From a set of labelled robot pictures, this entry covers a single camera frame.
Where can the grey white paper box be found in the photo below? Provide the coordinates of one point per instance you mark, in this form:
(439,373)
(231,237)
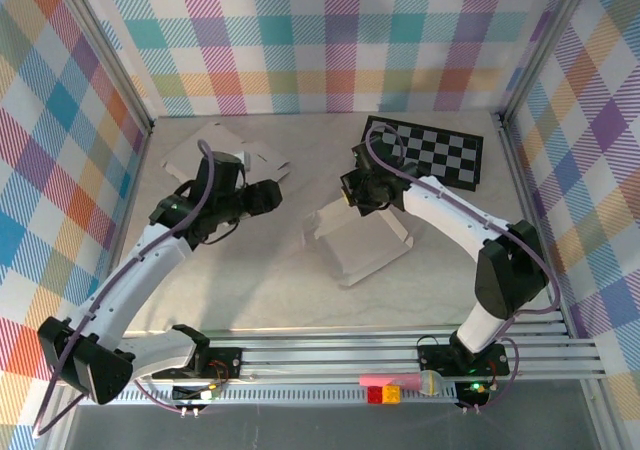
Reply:
(185,152)

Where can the lavender tinted paper box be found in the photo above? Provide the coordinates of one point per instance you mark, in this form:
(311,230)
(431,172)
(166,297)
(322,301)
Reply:
(355,250)

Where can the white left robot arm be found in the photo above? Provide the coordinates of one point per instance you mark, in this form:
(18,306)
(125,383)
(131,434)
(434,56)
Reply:
(150,265)

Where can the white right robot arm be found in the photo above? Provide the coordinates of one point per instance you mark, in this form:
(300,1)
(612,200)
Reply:
(450,215)

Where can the black grey chessboard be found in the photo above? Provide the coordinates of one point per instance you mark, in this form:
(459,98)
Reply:
(450,155)

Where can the aluminium extrusion base rails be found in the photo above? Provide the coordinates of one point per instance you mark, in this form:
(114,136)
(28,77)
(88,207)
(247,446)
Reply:
(325,355)

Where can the pink toy microphone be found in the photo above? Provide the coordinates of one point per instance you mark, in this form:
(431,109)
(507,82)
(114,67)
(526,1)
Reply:
(390,381)

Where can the red square toy brick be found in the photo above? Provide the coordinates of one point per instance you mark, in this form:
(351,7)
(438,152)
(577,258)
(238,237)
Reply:
(375,395)

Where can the yellow square toy brick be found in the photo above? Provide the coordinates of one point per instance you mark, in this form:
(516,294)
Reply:
(392,395)

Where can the black controller board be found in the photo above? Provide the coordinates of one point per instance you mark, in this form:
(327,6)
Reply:
(472,395)
(190,392)

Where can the aluminium side rail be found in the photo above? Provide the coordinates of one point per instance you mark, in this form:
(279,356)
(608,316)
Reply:
(133,180)
(526,190)

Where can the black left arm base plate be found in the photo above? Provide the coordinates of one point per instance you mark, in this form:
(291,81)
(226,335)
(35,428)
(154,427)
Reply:
(225,362)

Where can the aluminium frame post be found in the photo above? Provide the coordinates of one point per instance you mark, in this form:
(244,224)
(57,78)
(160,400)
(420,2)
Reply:
(111,52)
(546,45)

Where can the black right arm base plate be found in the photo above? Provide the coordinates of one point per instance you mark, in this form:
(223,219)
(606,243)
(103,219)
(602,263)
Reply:
(435,357)

